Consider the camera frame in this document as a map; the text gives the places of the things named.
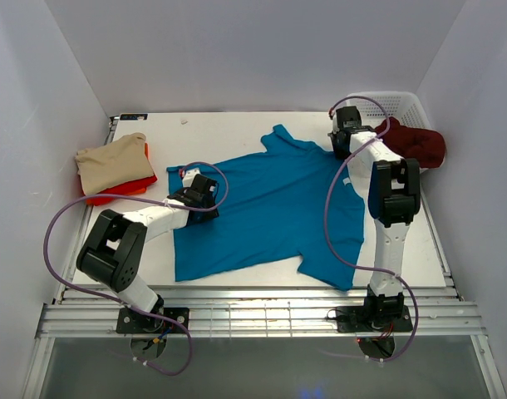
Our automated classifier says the blue t shirt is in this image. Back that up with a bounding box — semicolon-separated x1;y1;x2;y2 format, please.
174;125;366;290

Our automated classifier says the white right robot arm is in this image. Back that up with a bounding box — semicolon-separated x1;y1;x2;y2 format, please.
329;106;421;334

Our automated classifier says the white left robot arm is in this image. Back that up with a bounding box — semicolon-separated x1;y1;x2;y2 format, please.
76;170;219;333

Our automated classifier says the white plastic basket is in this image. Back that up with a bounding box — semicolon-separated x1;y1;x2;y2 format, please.
348;91;445;175

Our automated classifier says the orange folded t shirt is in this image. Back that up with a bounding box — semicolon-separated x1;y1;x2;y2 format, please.
87;143;157;205

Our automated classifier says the dark red t shirt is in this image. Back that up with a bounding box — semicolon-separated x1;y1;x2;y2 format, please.
382;117;446;169

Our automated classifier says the beige folded t shirt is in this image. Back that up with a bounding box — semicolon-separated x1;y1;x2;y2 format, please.
75;132;155;195

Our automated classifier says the aluminium rail frame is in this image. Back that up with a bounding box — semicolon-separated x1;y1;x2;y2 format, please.
23;278;506;398

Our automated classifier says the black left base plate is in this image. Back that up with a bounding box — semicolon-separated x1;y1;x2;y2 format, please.
116;308;190;335

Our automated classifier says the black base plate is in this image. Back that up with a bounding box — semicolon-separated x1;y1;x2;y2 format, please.
116;308;190;335
325;306;413;333

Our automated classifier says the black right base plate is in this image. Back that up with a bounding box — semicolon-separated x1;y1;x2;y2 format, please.
325;306;413;333

